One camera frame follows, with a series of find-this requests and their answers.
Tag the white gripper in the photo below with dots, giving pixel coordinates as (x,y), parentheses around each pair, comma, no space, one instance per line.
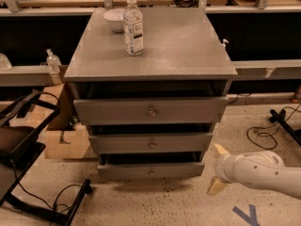
(223,169)

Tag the grey bottom drawer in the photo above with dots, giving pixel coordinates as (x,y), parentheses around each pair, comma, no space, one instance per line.
(135,171)

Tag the grey drawer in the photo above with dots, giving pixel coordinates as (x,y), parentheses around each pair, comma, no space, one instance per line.
(151,143)
(135,171)
(150,111)

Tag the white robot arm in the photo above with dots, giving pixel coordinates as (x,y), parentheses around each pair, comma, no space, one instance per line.
(264,170)

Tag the grey middle drawer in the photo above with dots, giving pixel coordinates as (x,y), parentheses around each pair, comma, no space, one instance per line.
(151,143)

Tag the grey top drawer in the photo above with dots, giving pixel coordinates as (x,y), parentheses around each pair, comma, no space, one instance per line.
(150,111)

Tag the grey drawer cabinet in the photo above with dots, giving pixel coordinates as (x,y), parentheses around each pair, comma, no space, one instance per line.
(182,58)

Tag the black stand leg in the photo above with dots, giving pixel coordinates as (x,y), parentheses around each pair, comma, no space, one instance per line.
(280,118)

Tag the white pump dispenser top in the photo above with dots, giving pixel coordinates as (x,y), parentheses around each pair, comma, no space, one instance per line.
(225,43)

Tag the cardboard box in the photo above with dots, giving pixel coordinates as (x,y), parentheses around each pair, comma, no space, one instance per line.
(65,136)

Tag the clear plastic water bottle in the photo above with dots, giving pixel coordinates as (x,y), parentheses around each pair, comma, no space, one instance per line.
(133,28)

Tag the white bowl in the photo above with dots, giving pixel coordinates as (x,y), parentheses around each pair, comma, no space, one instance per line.
(114,17)

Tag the clear sanitizer pump bottle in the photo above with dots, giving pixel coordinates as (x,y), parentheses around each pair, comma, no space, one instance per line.
(53,63)

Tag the black cart frame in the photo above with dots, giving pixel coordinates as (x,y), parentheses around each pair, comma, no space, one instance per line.
(19,149)

